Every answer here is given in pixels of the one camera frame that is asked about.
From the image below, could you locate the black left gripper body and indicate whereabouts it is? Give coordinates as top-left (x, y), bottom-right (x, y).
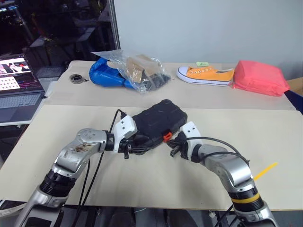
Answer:
top-left (118, 139), bottom-right (134, 160)

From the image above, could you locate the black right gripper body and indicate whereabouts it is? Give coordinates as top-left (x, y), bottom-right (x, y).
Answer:
top-left (175, 131), bottom-right (189, 159)

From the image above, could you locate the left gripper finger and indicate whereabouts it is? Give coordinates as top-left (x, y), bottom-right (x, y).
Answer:
top-left (129, 146), bottom-right (152, 155)
top-left (134, 134), bottom-right (155, 148)

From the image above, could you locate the black plastic tool case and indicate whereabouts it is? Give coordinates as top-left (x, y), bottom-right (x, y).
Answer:
top-left (131, 99), bottom-right (189, 150)

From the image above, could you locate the clear plastic bag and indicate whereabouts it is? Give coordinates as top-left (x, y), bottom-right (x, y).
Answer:
top-left (91, 49), bottom-right (172, 95)

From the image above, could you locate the small brown cardboard box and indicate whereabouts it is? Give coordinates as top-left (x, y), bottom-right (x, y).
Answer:
top-left (125, 54), bottom-right (155, 84)

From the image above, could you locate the blue plastic bag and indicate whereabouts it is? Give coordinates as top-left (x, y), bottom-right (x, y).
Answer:
top-left (89, 57), bottom-right (136, 89)

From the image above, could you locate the yellow canvas sneaker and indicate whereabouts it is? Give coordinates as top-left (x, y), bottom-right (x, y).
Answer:
top-left (176, 66), bottom-right (236, 87)

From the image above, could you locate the yellow tape strip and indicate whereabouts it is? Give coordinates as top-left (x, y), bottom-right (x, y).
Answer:
top-left (254, 162), bottom-right (279, 181)

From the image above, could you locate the red fabric pouch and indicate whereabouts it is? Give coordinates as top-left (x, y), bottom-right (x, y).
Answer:
top-left (231, 60), bottom-right (291, 97)

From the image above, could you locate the open grey laptop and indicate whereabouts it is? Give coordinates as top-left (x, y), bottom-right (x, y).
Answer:
top-left (0, 53), bottom-right (45, 124)

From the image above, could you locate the blue chair seat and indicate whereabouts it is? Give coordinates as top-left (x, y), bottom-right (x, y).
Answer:
top-left (284, 89), bottom-right (303, 111)

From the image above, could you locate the brown cardboard carton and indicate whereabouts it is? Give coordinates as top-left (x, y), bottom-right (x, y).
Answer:
top-left (285, 77), bottom-right (303, 98)

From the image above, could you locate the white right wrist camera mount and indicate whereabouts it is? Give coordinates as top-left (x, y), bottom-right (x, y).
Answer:
top-left (179, 121), bottom-right (203, 161)

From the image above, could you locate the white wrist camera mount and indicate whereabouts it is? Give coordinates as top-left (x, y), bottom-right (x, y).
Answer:
top-left (179, 121), bottom-right (203, 161)
top-left (110, 115), bottom-right (138, 153)

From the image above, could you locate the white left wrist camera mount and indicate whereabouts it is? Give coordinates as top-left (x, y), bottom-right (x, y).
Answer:
top-left (110, 115), bottom-right (138, 153)

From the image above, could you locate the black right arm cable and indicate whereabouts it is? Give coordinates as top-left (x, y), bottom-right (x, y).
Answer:
top-left (183, 138), bottom-right (250, 164)

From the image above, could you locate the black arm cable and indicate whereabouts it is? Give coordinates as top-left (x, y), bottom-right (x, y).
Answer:
top-left (183, 138), bottom-right (250, 164)
top-left (77, 109), bottom-right (126, 215)

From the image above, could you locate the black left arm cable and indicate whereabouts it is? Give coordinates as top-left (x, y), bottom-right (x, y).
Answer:
top-left (77, 109), bottom-right (126, 215)

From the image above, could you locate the aluminium frame post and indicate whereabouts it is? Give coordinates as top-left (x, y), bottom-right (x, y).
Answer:
top-left (109, 0), bottom-right (122, 51)

